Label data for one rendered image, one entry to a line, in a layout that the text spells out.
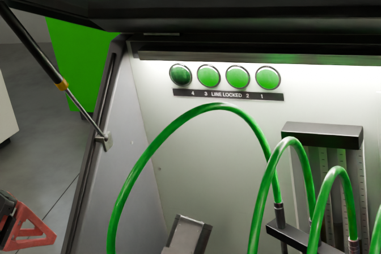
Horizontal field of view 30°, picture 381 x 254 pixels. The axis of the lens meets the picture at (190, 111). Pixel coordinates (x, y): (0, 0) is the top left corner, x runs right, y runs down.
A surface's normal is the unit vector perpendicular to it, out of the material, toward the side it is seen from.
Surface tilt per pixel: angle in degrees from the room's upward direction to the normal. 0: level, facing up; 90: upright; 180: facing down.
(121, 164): 90
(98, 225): 90
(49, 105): 0
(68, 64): 90
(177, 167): 90
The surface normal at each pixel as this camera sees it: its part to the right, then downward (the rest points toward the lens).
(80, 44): -0.40, 0.48
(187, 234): -0.07, -0.26
